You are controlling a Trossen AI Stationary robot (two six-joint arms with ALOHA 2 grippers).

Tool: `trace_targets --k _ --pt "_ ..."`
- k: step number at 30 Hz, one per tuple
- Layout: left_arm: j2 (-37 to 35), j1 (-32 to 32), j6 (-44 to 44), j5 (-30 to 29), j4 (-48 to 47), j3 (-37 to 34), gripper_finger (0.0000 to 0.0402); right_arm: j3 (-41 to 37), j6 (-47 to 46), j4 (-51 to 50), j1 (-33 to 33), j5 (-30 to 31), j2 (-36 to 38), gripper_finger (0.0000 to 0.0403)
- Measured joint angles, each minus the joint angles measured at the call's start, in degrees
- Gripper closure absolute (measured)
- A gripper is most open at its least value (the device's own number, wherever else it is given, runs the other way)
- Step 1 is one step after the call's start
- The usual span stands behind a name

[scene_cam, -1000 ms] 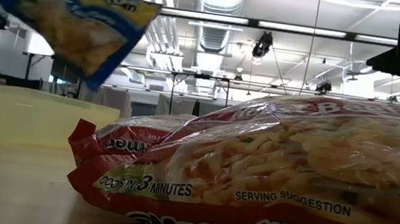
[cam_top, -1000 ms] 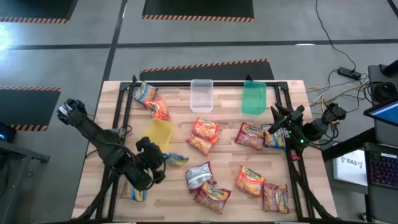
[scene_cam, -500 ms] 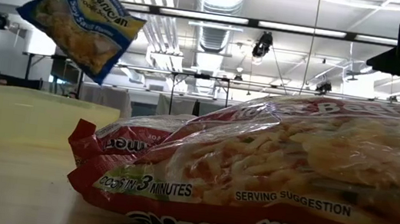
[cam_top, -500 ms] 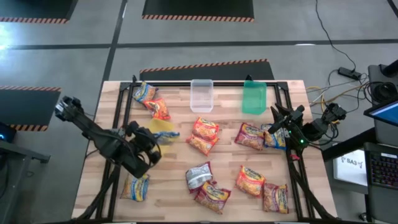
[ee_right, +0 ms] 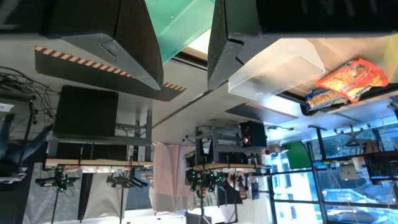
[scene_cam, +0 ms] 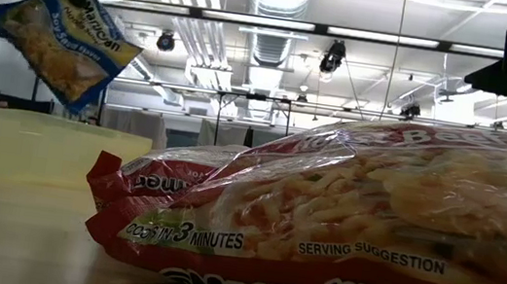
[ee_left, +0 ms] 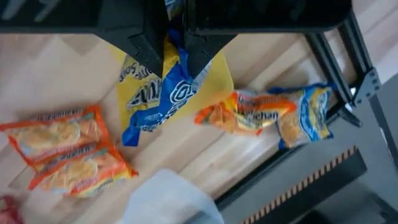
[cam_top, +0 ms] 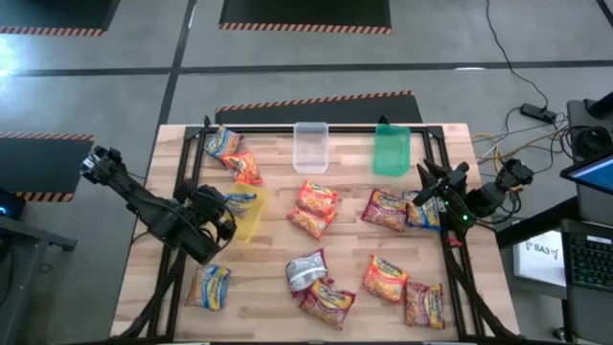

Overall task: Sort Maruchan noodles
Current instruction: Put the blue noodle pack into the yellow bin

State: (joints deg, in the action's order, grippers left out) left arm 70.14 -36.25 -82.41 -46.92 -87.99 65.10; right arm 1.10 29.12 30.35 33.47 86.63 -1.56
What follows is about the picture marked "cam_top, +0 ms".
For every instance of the black power strip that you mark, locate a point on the black power strip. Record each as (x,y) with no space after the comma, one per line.
(538,113)

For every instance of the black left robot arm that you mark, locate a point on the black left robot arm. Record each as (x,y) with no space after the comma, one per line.
(143,206)

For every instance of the black desk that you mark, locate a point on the black desk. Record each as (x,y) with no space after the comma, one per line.
(531,223)

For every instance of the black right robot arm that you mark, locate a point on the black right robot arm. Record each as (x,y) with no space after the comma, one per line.
(483,199)

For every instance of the yellow plastic container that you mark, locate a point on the yellow plastic container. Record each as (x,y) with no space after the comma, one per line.
(251,225)

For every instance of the orange Maruchan ramen pack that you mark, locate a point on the orange Maruchan ramen pack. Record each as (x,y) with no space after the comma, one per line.
(309,224)
(384,279)
(316,196)
(242,167)

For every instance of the black backlit keyboard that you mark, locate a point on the black backlit keyboard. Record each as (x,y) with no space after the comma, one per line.
(591,261)

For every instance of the grey computer case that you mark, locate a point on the grey computer case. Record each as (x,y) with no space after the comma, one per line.
(594,208)

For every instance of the blue Maruchan ramen pack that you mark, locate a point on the blue Maruchan ramen pack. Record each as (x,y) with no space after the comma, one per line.
(424,215)
(239,203)
(222,143)
(208,287)

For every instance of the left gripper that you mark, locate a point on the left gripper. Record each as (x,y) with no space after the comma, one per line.
(211,211)

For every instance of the red Maruchan ramen pack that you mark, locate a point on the red Maruchan ramen pack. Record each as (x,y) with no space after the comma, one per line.
(424,305)
(304,270)
(328,304)
(383,211)

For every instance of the black aluminium table frame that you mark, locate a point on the black aluminium table frame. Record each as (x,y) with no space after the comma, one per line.
(349,128)

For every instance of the dark grey side desk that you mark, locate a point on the dark grey side desk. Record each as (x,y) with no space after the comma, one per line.
(24,235)

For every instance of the black device with blue light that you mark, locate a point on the black device with blue light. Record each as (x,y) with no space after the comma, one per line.
(8,203)

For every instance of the green plastic container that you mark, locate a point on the green plastic container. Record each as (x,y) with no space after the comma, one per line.
(392,153)

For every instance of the black hazard-striped floor mat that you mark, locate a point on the black hazard-striped floor mat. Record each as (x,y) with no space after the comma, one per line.
(316,111)
(306,12)
(57,12)
(38,165)

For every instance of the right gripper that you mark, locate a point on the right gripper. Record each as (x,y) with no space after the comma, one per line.
(452,187)

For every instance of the white SA3 sign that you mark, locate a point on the white SA3 sign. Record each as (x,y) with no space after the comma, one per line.
(538,259)

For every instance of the monitor with blue screen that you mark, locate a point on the monitor with blue screen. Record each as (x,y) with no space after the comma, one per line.
(594,175)

